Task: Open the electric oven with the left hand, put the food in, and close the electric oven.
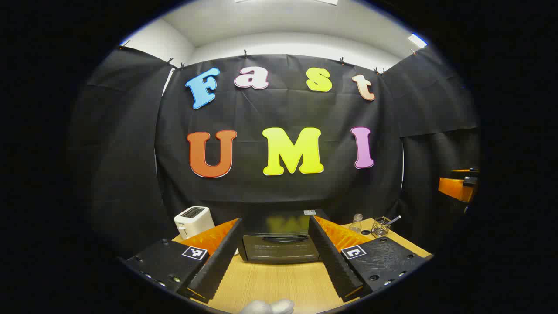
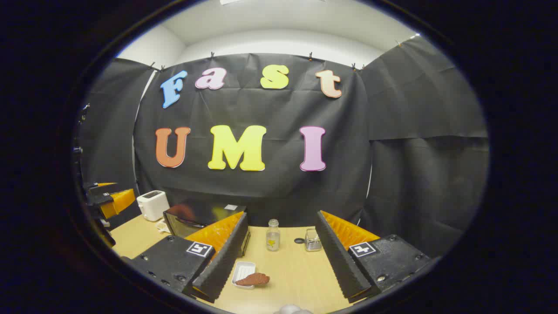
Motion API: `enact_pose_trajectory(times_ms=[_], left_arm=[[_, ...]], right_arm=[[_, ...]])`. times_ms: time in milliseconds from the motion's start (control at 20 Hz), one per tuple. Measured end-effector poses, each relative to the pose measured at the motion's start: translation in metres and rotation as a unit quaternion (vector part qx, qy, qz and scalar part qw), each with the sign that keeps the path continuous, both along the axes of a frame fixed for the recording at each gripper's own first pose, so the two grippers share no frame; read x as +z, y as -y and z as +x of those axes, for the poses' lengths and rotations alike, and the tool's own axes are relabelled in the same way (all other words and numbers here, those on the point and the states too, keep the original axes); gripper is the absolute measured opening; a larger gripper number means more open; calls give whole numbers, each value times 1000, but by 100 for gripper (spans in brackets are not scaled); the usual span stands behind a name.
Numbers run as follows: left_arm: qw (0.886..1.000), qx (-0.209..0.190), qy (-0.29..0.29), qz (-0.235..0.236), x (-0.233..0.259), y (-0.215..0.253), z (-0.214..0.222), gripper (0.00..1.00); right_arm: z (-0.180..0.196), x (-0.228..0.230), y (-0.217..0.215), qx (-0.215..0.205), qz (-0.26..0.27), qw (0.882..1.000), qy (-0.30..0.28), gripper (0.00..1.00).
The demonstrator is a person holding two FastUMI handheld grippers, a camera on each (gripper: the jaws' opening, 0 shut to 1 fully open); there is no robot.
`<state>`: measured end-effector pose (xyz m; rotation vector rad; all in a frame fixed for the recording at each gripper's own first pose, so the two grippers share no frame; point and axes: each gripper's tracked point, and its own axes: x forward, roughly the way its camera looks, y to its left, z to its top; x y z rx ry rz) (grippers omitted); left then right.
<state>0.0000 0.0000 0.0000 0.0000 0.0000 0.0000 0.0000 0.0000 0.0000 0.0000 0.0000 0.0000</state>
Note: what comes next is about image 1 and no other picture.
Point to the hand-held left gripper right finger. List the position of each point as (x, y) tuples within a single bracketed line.
[(333, 266)]

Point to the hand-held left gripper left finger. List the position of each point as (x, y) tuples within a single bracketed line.
[(218, 266)]

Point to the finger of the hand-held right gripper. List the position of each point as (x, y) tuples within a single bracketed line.
[(455, 189)]

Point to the black electric oven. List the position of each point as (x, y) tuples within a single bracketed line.
[(279, 250)]

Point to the clear glass bottle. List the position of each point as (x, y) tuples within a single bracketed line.
[(356, 224)]

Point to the white toaster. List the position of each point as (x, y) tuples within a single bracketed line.
[(194, 220)]

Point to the small ceiling light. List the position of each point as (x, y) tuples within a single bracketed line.
[(417, 40)]

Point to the black backdrop cloth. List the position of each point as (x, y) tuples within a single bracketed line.
[(261, 113)]

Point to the row of black cloth clips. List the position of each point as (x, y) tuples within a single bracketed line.
[(245, 54)]

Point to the large ceiling light panel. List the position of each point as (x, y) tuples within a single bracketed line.
[(327, 1)]

